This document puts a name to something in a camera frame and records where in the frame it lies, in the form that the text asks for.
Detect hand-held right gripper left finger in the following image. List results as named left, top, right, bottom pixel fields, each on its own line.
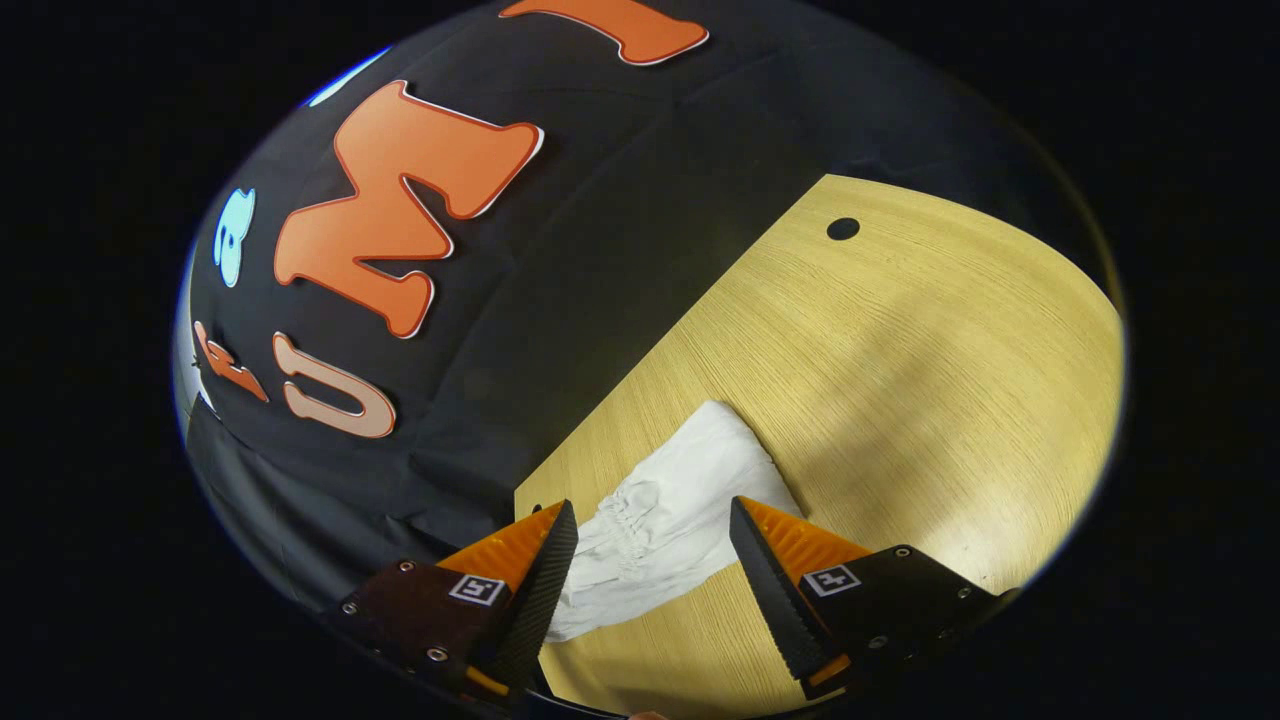
left=335, top=498, right=580, bottom=703

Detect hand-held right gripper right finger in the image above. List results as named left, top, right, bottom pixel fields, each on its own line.
left=728, top=495, right=1021, bottom=701

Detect white jeans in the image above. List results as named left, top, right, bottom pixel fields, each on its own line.
left=545, top=400, right=804, bottom=643

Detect black backdrop cloth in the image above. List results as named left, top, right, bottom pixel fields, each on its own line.
left=175, top=0, right=1111, bottom=621

